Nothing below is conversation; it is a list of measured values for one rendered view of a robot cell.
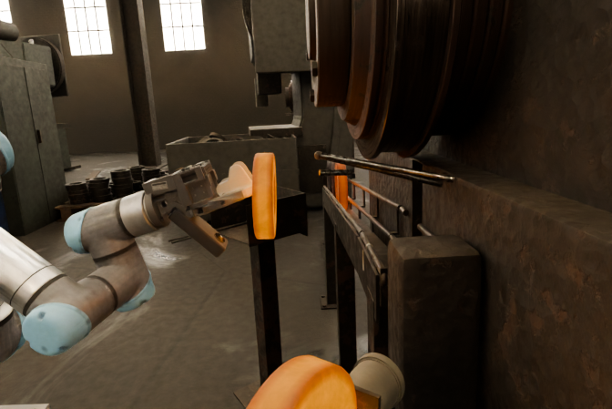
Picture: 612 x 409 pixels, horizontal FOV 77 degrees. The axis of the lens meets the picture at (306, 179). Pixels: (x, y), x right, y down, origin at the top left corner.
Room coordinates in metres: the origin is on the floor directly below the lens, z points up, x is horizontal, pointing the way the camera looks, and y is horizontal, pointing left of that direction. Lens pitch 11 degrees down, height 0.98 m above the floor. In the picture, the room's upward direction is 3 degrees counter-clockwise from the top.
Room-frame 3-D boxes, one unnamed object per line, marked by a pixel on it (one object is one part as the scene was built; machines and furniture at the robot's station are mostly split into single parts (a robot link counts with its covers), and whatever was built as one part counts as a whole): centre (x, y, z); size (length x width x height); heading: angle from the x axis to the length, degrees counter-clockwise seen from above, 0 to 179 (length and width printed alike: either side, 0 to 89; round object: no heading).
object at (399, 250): (0.46, -0.16, 0.68); 0.11 x 0.08 x 0.24; 91
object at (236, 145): (3.43, 0.60, 0.39); 1.03 x 0.83 x 0.79; 95
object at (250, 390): (1.19, 0.16, 0.36); 0.26 x 0.20 x 0.72; 36
